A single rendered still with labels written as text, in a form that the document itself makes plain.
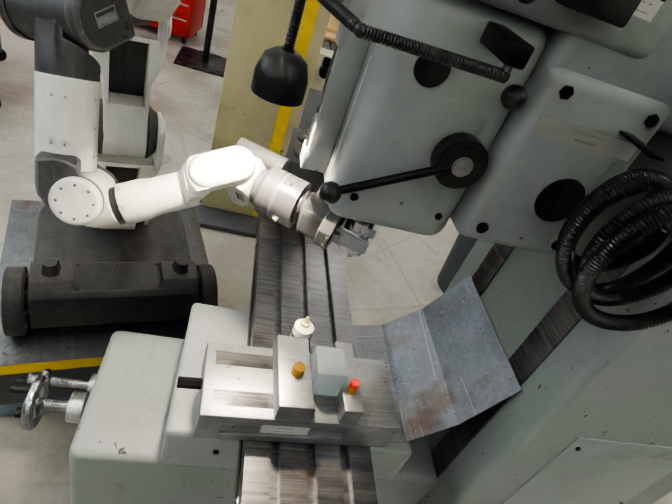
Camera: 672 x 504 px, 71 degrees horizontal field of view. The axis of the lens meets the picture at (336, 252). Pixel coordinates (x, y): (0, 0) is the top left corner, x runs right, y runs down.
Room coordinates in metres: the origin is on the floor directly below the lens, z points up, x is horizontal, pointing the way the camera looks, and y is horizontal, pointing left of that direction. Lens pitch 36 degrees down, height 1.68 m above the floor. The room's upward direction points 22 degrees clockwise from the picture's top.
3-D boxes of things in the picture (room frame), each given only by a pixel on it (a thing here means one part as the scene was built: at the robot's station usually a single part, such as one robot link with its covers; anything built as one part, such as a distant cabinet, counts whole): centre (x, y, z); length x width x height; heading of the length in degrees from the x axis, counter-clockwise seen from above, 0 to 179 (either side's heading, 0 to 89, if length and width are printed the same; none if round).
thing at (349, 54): (0.66, 0.08, 1.45); 0.04 x 0.04 x 0.21; 18
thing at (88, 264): (1.18, 0.72, 0.59); 0.64 x 0.52 x 0.33; 35
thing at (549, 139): (0.75, -0.21, 1.47); 0.24 x 0.19 x 0.26; 18
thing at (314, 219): (0.70, 0.07, 1.23); 0.13 x 0.12 x 0.10; 173
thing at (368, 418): (0.55, -0.04, 0.97); 0.35 x 0.15 x 0.11; 110
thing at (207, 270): (1.13, 0.36, 0.50); 0.20 x 0.05 x 0.20; 35
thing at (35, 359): (1.18, 0.72, 0.20); 0.78 x 0.68 x 0.40; 35
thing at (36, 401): (0.54, 0.45, 0.61); 0.16 x 0.12 x 0.12; 108
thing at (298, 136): (1.22, 0.18, 1.01); 0.22 x 0.12 x 0.20; 11
